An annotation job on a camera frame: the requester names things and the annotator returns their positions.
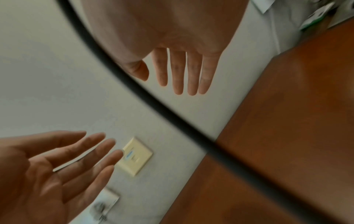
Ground person's right hand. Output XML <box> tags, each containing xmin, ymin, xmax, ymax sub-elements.
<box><xmin>80</xmin><ymin>0</ymin><xmax>249</xmax><ymax>96</ymax></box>

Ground person's left hand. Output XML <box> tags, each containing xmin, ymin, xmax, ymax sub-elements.
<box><xmin>0</xmin><ymin>130</ymin><xmax>124</xmax><ymax>224</ymax></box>

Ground low wooden television stand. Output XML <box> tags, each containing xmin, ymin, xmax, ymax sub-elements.
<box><xmin>297</xmin><ymin>13</ymin><xmax>354</xmax><ymax>48</ymax></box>

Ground green white box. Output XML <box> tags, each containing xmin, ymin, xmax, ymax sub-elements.
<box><xmin>300</xmin><ymin>2</ymin><xmax>339</xmax><ymax>31</ymax></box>

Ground red-brown wooden table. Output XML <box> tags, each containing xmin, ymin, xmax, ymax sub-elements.
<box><xmin>159</xmin><ymin>18</ymin><xmax>354</xmax><ymax>224</ymax></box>

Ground white wall socket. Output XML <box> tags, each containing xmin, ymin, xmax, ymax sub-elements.
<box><xmin>69</xmin><ymin>187</ymin><xmax>121</xmax><ymax>224</ymax></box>

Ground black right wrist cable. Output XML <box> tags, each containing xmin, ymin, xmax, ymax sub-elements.
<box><xmin>55</xmin><ymin>0</ymin><xmax>341</xmax><ymax>224</ymax></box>

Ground yellow wall plate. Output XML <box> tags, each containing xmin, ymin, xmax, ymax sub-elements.
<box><xmin>114</xmin><ymin>137</ymin><xmax>153</xmax><ymax>178</ymax></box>

